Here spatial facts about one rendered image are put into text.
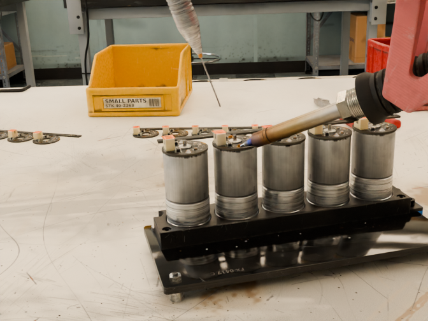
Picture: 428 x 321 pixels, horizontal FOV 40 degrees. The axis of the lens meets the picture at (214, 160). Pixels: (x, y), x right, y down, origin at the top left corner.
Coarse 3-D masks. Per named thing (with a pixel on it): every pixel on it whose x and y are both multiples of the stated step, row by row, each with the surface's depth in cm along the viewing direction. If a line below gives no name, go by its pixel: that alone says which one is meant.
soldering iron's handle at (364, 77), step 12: (420, 60) 25; (384, 72) 26; (420, 72) 25; (360, 84) 26; (372, 84) 26; (360, 96) 26; (372, 96) 26; (372, 108) 26; (384, 108) 26; (396, 108) 26; (372, 120) 27; (384, 120) 27
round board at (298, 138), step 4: (300, 132) 34; (292, 136) 33; (296, 136) 33; (300, 136) 33; (304, 136) 33; (280, 140) 32; (284, 140) 32; (292, 140) 32; (296, 140) 32; (300, 140) 32; (304, 140) 33; (272, 144) 32; (276, 144) 32; (280, 144) 32; (284, 144) 32; (288, 144) 32; (292, 144) 32
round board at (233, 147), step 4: (228, 136) 33; (240, 136) 33; (244, 136) 33; (248, 136) 33; (228, 140) 33; (244, 140) 33; (212, 144) 32; (228, 144) 32; (232, 144) 32; (236, 144) 32; (240, 144) 32; (220, 148) 32; (224, 148) 32; (228, 148) 31; (232, 148) 31; (236, 148) 31; (240, 148) 31; (244, 148) 31; (248, 148) 32
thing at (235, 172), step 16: (224, 160) 32; (240, 160) 32; (256, 160) 32; (224, 176) 32; (240, 176) 32; (256, 176) 33; (224, 192) 32; (240, 192) 32; (256, 192) 33; (224, 208) 33; (240, 208) 33; (256, 208) 33
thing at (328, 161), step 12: (312, 144) 33; (324, 144) 33; (336, 144) 33; (348, 144) 33; (312, 156) 34; (324, 156) 33; (336, 156) 33; (348, 156) 34; (312, 168) 34; (324, 168) 33; (336, 168) 33; (348, 168) 34; (312, 180) 34; (324, 180) 34; (336, 180) 34; (348, 180) 34; (312, 192) 34; (324, 192) 34; (336, 192) 34; (348, 192) 34; (324, 204) 34; (336, 204) 34
